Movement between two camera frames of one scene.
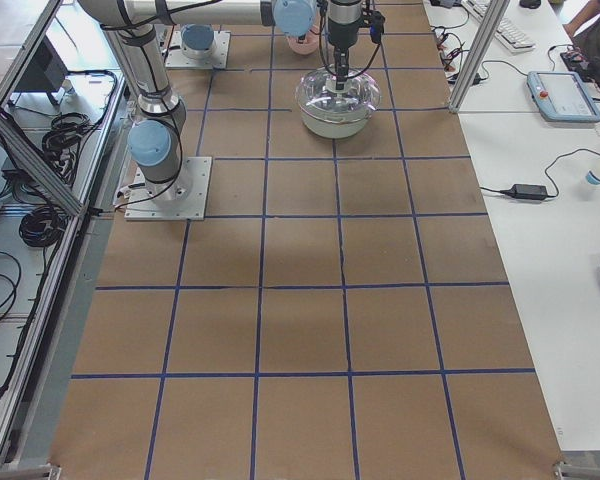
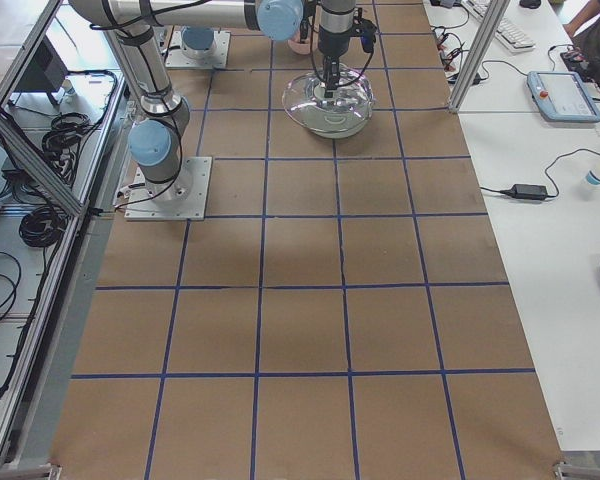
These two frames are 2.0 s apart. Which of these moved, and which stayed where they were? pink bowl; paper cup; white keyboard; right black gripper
Moved: right black gripper
Stayed: pink bowl; white keyboard; paper cup
